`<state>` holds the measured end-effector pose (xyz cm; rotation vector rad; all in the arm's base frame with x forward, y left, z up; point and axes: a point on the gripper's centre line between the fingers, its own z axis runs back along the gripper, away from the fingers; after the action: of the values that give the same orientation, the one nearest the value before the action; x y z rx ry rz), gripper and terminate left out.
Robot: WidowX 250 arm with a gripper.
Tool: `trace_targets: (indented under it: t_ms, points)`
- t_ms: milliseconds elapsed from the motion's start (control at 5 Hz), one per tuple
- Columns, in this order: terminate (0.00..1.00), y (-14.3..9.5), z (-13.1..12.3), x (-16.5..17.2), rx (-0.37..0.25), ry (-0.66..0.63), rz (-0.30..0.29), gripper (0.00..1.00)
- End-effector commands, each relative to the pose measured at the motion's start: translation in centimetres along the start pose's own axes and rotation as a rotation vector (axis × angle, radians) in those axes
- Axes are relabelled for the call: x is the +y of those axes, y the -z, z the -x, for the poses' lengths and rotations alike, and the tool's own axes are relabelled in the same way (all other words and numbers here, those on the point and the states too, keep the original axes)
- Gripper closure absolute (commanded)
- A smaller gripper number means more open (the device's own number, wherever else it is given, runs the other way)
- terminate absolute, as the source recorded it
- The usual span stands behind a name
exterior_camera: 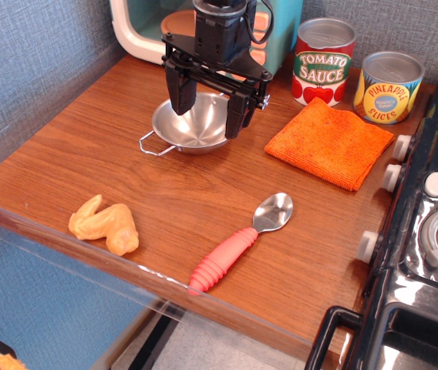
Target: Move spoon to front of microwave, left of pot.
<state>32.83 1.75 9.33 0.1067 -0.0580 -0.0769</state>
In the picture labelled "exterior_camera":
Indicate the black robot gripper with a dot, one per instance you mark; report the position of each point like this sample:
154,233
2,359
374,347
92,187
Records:
218,56

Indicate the red handled metal spoon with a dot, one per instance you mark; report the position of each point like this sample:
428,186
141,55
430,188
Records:
271,215

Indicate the silver metal pan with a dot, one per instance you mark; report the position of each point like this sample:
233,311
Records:
200,130

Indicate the teal toy microwave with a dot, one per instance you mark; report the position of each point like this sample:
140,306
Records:
139,26

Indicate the tomato sauce can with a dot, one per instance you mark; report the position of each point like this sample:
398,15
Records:
323,57

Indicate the orange folded cloth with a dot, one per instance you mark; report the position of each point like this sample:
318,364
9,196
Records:
334,145

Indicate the plastic chicken wing toy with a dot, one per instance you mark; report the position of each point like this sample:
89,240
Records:
115,223

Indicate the pineapple slices can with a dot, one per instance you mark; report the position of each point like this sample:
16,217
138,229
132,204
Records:
388,85

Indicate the white stove knob middle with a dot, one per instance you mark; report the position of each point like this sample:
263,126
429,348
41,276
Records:
390,177

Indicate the white stove knob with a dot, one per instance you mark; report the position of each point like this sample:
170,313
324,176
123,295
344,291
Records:
390,177
401,147
367,246

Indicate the white stove knob upper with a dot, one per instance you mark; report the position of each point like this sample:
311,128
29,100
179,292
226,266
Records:
401,147

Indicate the white stove knob lower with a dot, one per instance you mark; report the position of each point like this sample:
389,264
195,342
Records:
367,246

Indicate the clear acrylic table guard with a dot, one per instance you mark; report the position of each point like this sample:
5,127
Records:
29,235

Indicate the black toy stove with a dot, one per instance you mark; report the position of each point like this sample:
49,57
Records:
398,325

